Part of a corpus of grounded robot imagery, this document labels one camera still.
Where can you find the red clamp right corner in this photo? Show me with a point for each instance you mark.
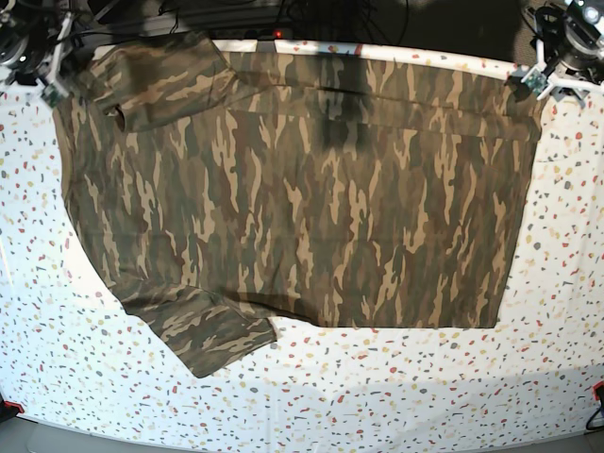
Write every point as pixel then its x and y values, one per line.
pixel 598 390

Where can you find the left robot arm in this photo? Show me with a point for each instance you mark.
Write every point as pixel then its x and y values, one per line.
pixel 567 38

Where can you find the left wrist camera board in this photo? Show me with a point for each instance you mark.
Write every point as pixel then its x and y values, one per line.
pixel 537 83

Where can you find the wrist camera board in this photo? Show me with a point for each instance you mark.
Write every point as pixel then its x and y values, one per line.
pixel 537 83
pixel 52 95

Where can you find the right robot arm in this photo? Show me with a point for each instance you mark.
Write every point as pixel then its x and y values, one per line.
pixel 39 6

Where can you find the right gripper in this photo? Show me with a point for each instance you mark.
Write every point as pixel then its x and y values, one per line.
pixel 33 47

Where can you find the black power strip red light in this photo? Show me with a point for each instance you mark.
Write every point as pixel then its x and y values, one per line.
pixel 262 33

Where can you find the red clamp left corner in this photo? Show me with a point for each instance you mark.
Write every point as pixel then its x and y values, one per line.
pixel 9 409

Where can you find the red clamp corner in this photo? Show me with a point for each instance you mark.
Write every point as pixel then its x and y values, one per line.
pixel 9 409
pixel 598 390

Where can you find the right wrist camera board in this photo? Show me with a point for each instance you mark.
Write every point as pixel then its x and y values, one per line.
pixel 52 95

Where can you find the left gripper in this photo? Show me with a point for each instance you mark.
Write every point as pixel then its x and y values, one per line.
pixel 568 71

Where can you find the camouflage T-shirt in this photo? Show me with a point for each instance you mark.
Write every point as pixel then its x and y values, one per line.
pixel 213 192

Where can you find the grey camera mount base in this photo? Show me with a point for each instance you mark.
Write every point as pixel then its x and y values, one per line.
pixel 266 47

